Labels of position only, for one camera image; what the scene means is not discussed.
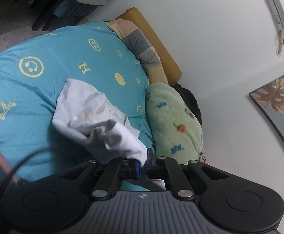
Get black clothing heap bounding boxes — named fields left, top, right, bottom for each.
left=172, top=83, right=202, bottom=125

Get teal patterned bed sheet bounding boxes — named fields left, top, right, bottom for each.
left=0, top=21, right=154, bottom=182

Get green fleece blanket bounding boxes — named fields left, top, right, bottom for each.
left=146, top=83, right=206, bottom=164

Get mustard yellow headboard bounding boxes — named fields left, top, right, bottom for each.
left=117, top=7, right=182, bottom=85

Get striped grey beige pillow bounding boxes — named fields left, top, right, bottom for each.
left=106, top=19, right=168, bottom=85

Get white shirt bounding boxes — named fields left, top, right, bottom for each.
left=52, top=79, right=165, bottom=191

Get black usb cable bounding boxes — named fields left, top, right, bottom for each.
left=0, top=148, right=55, bottom=215

